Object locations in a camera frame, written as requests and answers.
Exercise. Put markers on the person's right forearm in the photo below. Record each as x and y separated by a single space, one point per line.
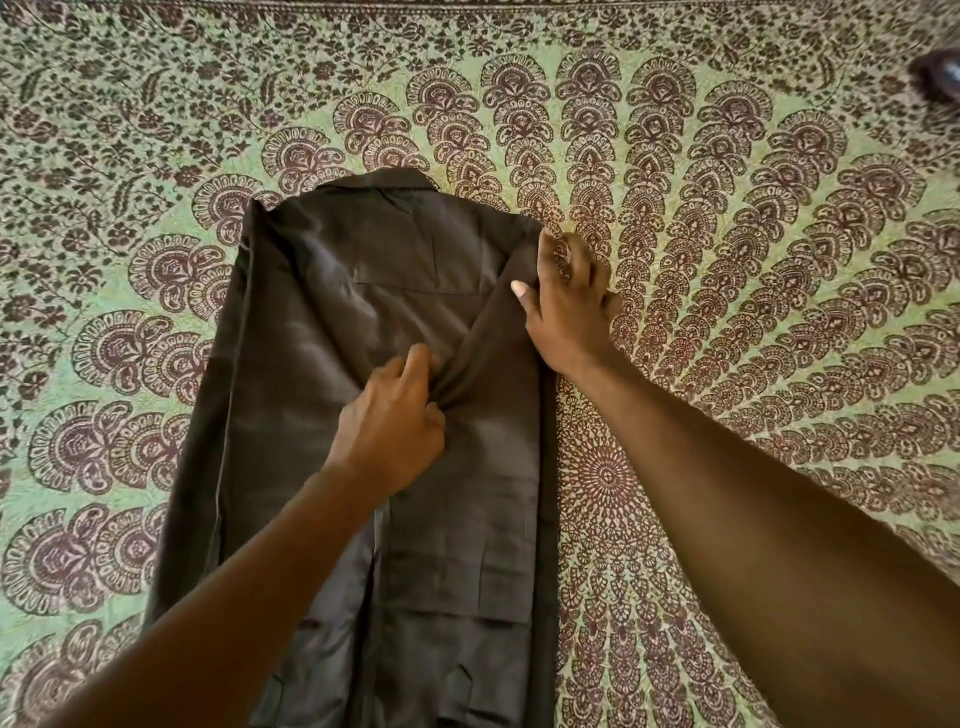
750 540

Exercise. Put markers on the person's left hand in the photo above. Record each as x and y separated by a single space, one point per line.
382 435

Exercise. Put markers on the dark round object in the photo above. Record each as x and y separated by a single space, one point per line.
939 73

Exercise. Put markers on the person's right hand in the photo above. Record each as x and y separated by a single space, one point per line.
570 322

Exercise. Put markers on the green patterned bedsheet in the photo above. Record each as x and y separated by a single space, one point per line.
750 225

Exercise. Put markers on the person's right thumb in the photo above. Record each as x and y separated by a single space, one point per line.
526 301

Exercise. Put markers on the person's left thumb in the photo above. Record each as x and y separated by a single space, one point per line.
435 424

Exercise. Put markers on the dark brown shirt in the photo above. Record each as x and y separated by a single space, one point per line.
337 300

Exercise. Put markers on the person's left forearm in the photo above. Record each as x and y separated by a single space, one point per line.
225 607

